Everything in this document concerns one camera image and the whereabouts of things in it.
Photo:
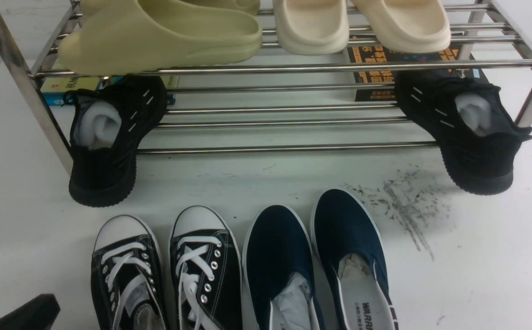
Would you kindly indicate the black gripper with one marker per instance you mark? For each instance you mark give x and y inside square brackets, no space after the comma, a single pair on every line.
[38,314]

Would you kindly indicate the black canvas lace sneaker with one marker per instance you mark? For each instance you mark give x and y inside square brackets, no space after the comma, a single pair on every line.
[126,277]
[205,266]

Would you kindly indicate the navy slip-on shoe left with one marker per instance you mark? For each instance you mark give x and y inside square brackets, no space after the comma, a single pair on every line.
[279,274]

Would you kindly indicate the navy slip-on shoe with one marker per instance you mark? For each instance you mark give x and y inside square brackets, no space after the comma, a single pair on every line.
[279,274]
[348,244]

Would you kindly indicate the silver metal shoe rack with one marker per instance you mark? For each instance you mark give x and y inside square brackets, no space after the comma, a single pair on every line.
[485,14]

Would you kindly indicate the navy slip-on shoe right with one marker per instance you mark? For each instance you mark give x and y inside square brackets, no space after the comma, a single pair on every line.
[348,244]

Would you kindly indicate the black knit sneaker left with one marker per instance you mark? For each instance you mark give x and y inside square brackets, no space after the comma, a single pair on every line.
[107,128]

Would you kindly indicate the black knit sneaker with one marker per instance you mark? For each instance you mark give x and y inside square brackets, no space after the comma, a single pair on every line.
[476,136]
[107,128]

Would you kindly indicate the yellow blue book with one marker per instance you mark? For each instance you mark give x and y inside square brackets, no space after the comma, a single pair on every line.
[54,88]

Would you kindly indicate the olive green foam slipper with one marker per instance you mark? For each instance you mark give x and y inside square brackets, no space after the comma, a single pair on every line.
[134,36]

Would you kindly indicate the cream foam slipper left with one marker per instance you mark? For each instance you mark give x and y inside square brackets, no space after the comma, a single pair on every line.
[311,27]

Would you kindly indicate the cream foam slipper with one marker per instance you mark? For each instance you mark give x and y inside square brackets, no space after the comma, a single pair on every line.
[408,26]
[311,27]

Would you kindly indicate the black orange book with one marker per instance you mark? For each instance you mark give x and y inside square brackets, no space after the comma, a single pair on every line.
[370,81]

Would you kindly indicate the cream foam slipper right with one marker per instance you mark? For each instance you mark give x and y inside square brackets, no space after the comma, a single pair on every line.
[408,26]

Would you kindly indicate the black knit sneaker right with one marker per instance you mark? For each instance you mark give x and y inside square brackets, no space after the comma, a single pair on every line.
[476,136]

